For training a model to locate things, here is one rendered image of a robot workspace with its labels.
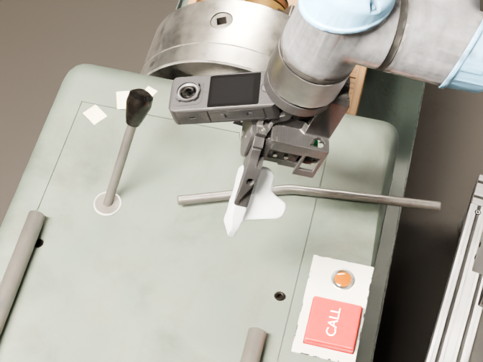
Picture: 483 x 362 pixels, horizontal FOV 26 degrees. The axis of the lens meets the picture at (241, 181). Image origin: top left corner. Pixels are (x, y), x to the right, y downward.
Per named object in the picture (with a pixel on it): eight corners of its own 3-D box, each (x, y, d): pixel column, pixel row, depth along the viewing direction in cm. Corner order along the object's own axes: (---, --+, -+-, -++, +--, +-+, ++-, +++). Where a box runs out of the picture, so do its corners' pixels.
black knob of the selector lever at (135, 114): (149, 133, 128) (146, 110, 124) (123, 128, 129) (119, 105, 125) (157, 108, 130) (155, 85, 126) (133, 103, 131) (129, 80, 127)
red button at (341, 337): (352, 357, 124) (353, 350, 122) (302, 345, 125) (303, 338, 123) (361, 312, 127) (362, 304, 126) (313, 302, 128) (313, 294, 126)
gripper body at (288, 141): (310, 184, 111) (350, 122, 101) (231, 167, 109) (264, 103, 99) (312, 125, 115) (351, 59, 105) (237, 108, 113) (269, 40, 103)
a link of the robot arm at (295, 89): (276, 75, 96) (280, 8, 100) (261, 103, 99) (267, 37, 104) (353, 93, 97) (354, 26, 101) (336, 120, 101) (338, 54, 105)
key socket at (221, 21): (235, 24, 158) (231, 11, 155) (236, 39, 156) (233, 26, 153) (213, 28, 158) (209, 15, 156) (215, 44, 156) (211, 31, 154)
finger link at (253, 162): (249, 213, 108) (272, 136, 105) (234, 210, 108) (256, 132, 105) (244, 195, 113) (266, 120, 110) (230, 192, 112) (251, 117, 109)
